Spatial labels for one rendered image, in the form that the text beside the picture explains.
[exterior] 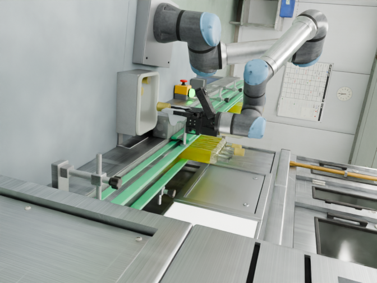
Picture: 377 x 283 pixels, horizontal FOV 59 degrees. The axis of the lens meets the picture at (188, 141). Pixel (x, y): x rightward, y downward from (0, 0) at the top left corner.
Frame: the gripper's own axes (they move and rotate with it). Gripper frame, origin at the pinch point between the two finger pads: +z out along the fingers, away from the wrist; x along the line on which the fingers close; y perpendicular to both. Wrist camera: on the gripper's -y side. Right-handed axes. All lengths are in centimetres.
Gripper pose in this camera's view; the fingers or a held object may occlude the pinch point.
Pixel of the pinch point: (167, 108)
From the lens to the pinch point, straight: 122.6
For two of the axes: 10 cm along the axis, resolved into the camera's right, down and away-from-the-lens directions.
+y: -0.8, 9.4, 3.2
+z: -9.5, -1.7, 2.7
